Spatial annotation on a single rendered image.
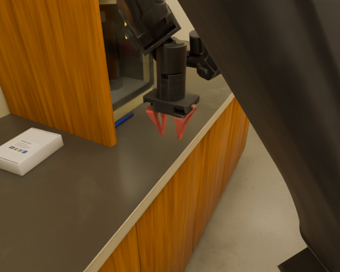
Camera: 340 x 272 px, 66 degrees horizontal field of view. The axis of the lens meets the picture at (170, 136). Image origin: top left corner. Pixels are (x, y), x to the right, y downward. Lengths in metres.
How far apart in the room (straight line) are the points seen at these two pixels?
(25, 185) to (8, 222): 0.12
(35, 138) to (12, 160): 0.11
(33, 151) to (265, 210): 1.58
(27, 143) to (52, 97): 0.17
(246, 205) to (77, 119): 1.43
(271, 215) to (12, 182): 1.60
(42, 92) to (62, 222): 0.47
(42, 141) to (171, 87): 0.48
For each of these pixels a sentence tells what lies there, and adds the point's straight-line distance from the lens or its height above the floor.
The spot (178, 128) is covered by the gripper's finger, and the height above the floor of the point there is 1.13.
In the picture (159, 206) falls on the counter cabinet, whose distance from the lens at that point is 0.84.
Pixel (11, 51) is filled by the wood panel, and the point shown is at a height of 1.19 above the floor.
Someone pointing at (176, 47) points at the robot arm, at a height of 1.29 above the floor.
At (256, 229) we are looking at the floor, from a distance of 1.86.
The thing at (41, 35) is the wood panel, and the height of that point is 1.25.
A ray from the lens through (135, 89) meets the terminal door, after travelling 1.01.
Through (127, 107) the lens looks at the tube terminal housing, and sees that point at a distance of 1.01.
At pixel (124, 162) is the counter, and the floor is 0.94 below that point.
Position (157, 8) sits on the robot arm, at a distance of 0.42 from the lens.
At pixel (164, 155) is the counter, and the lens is 0.78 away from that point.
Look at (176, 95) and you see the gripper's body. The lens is 0.51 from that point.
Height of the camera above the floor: 1.40
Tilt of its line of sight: 32 degrees down
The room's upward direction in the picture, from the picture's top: straight up
